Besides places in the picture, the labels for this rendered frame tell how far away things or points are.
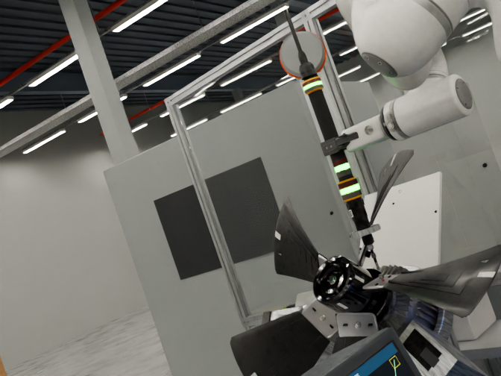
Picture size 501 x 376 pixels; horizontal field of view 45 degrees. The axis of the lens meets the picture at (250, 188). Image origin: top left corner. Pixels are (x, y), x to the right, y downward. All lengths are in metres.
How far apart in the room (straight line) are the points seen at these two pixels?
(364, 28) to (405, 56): 0.06
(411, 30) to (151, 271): 3.59
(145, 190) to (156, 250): 0.41
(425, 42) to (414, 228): 0.99
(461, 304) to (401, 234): 0.55
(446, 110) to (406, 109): 0.08
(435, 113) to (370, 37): 0.46
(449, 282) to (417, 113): 0.34
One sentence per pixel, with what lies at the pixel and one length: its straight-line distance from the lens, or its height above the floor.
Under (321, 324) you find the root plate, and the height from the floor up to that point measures 1.12.
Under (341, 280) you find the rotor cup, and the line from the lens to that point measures 1.40.
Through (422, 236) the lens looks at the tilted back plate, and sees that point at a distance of 1.69.
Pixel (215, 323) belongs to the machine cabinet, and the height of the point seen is 0.85.
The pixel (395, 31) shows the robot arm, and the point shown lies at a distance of 0.78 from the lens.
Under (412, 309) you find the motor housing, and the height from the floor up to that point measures 1.09.
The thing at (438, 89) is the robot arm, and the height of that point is 1.53.
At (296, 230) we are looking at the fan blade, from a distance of 1.61.
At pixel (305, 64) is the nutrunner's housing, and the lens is 1.40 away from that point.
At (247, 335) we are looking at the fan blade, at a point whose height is 1.14.
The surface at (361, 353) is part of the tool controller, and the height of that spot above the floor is 1.25.
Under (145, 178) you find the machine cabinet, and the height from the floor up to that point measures 1.88.
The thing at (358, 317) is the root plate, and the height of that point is 1.13.
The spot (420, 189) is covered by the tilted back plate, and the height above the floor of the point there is 1.33.
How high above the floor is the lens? 1.42
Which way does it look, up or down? 2 degrees up
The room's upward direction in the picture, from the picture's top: 19 degrees counter-clockwise
